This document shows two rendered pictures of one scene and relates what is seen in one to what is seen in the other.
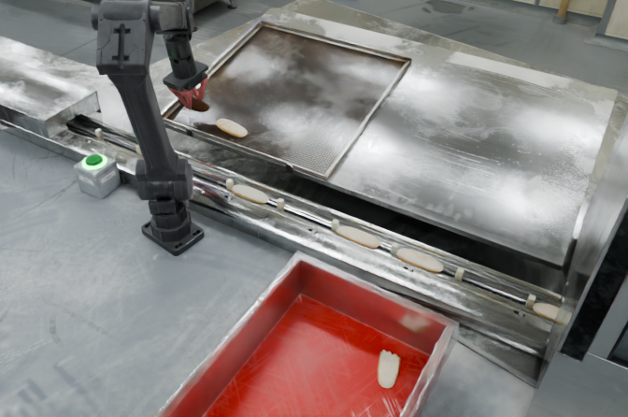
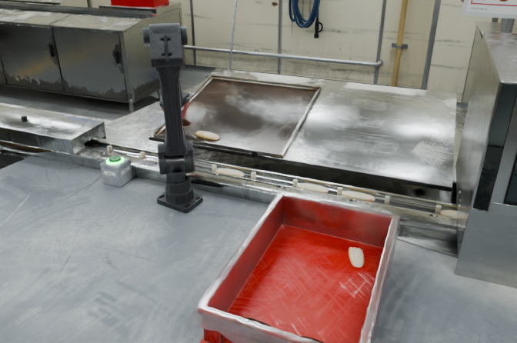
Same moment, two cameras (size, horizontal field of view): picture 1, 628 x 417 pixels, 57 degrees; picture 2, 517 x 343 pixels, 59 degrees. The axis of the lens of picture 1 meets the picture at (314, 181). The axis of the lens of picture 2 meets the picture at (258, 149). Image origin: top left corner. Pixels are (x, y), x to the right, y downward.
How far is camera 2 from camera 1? 0.39 m
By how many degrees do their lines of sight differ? 14
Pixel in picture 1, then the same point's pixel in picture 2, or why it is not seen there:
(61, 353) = (119, 274)
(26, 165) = (57, 174)
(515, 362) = (438, 245)
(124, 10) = (165, 28)
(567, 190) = (442, 147)
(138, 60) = (178, 55)
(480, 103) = (372, 107)
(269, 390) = (278, 277)
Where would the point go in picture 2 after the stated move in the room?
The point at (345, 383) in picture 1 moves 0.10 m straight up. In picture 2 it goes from (330, 268) to (332, 234)
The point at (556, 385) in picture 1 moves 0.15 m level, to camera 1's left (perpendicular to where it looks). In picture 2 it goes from (473, 236) to (411, 241)
